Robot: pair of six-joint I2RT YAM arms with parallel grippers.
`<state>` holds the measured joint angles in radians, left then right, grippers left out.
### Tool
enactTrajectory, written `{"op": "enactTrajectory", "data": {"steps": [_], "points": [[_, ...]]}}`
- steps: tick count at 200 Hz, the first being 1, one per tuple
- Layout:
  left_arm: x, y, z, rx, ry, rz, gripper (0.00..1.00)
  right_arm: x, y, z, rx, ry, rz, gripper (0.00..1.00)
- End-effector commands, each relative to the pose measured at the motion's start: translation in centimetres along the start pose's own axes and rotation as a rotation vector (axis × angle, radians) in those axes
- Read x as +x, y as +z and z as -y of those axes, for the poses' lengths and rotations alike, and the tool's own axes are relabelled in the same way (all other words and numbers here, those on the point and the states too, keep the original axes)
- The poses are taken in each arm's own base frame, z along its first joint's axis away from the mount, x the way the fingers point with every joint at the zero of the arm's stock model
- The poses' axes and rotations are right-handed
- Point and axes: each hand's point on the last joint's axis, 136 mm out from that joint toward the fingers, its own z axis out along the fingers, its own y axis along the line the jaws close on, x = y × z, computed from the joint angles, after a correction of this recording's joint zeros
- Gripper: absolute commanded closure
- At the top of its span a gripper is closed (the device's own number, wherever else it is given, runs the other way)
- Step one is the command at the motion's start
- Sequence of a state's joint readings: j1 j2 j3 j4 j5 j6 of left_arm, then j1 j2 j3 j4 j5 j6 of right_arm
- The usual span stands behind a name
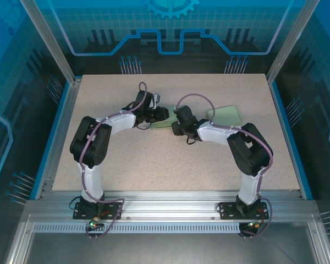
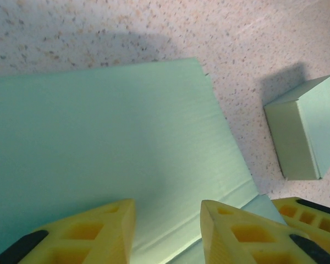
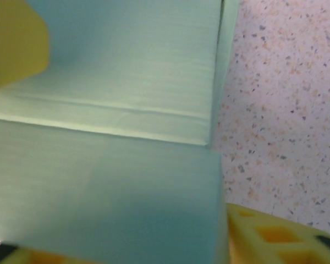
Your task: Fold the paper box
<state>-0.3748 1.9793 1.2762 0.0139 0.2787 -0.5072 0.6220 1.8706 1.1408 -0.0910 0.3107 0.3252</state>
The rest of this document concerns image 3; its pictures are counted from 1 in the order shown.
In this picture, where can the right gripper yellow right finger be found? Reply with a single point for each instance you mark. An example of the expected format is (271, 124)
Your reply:
(277, 242)

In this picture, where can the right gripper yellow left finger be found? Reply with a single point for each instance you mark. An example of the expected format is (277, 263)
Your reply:
(22, 257)

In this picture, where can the green paper box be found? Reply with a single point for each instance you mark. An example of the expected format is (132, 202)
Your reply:
(112, 68)

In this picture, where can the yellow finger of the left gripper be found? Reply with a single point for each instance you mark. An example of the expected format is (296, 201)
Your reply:
(13, 41)

